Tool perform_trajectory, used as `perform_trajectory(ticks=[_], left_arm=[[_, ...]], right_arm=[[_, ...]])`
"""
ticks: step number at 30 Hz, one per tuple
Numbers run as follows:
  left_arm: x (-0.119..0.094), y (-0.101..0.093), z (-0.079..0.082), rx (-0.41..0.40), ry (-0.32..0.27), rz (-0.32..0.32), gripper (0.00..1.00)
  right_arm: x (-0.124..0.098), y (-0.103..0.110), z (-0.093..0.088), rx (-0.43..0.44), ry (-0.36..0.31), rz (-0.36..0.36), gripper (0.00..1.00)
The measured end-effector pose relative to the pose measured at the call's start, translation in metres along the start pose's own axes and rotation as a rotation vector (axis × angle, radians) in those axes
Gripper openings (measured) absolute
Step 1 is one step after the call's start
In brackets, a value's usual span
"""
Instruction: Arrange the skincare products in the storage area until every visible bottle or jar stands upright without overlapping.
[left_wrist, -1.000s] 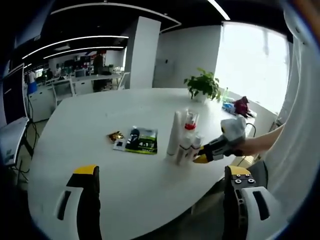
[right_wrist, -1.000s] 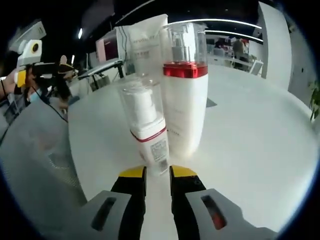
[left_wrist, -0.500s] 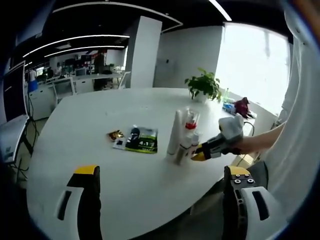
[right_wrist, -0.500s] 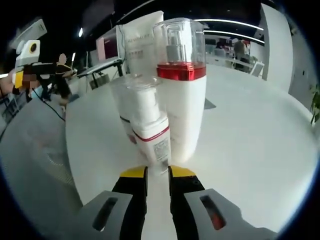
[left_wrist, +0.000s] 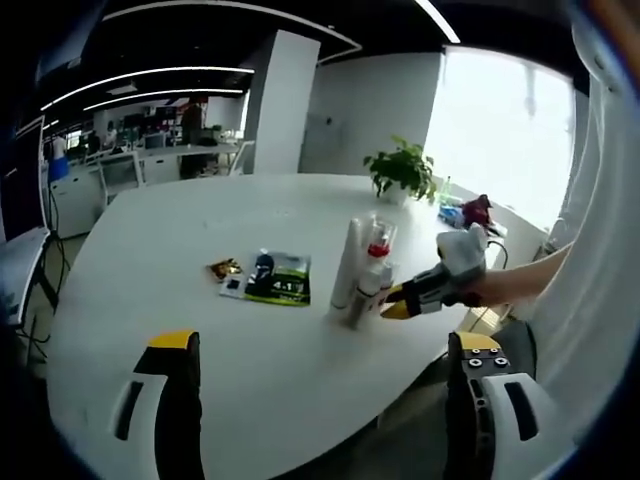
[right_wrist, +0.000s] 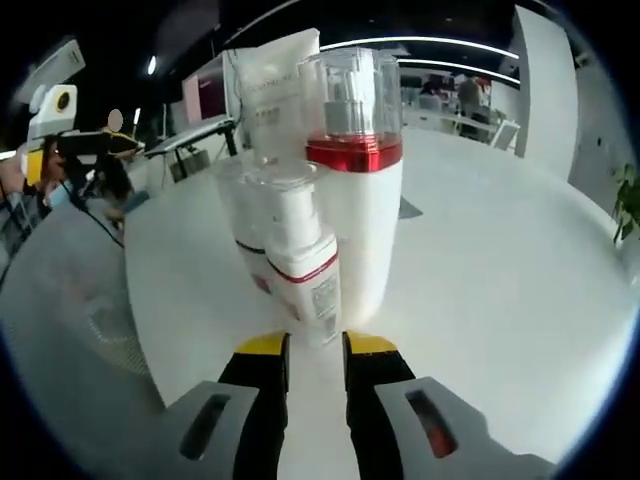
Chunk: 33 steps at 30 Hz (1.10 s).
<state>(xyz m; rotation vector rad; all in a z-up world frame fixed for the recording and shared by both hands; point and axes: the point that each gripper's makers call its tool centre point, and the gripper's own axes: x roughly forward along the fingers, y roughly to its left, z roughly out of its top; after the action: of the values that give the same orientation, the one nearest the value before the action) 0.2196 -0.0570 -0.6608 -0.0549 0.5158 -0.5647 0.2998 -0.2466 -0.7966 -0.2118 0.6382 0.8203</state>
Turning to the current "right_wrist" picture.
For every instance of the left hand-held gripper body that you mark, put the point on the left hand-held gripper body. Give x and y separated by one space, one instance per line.
52 112

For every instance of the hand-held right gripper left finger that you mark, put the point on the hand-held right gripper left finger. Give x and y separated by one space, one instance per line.
260 400

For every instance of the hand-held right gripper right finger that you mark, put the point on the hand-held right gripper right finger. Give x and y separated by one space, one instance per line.
375 400

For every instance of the small white pump bottle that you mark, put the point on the small white pump bottle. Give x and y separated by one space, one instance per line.
305 280
240 215

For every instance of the large white bottle red collar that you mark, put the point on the large white bottle red collar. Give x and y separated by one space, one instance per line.
365 225

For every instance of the white skincare tube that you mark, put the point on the white skincare tube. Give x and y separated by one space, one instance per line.
275 85

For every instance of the person's left hand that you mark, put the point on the person's left hand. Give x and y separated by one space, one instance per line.
11 177

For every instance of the standing desk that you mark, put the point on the standing desk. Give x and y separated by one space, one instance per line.
190 137

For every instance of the potted green plant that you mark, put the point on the potted green plant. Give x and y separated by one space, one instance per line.
629 202

